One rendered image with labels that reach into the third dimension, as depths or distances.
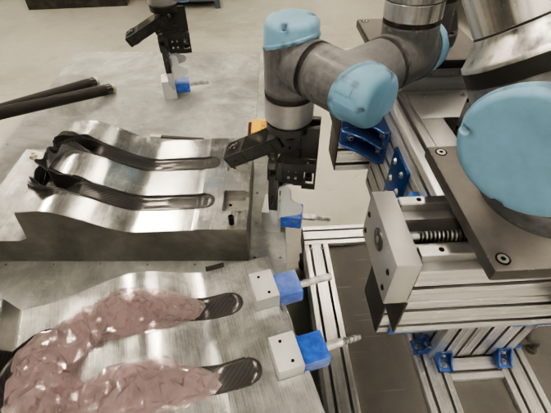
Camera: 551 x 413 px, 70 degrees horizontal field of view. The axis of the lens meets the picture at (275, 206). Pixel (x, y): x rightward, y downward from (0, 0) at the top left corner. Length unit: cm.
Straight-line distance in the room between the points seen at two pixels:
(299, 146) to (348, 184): 146
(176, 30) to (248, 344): 82
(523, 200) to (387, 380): 99
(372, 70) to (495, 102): 18
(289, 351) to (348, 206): 147
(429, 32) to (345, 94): 15
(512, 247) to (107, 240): 61
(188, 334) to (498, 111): 46
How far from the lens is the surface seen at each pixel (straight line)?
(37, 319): 68
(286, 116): 58
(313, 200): 198
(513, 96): 33
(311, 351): 57
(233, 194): 74
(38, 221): 75
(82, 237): 75
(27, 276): 84
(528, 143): 34
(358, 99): 46
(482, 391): 138
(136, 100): 122
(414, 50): 57
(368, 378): 129
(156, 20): 112
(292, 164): 63
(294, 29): 53
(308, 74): 51
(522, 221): 54
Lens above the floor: 139
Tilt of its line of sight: 46 degrees down
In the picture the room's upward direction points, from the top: straight up
